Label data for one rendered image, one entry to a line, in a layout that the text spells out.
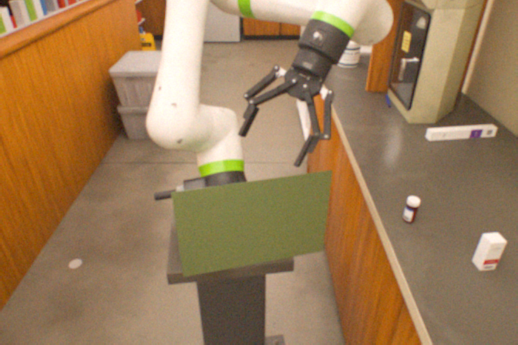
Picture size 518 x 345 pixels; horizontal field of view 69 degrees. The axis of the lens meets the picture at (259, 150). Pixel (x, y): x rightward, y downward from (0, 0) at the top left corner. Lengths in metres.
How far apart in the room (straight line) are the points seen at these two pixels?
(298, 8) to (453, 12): 0.81
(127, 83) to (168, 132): 2.50
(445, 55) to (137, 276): 1.87
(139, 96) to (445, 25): 2.49
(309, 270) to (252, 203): 1.43
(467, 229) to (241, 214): 0.66
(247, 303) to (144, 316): 1.01
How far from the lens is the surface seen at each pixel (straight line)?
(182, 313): 2.10
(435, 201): 1.30
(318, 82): 0.77
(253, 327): 1.30
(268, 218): 0.90
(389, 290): 1.23
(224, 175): 0.98
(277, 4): 1.01
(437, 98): 1.75
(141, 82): 3.34
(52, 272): 2.51
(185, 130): 0.90
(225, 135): 1.00
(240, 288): 1.14
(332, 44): 0.76
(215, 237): 0.90
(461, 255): 1.14
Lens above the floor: 1.67
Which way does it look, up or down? 31 degrees down
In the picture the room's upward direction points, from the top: straight up
